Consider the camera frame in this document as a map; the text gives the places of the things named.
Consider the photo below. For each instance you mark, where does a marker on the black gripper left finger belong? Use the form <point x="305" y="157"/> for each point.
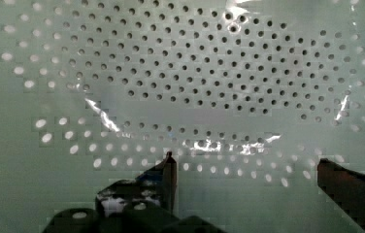
<point x="157" y="185"/>

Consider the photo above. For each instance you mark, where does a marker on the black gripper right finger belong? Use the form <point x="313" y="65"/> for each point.
<point x="345" y="187"/>

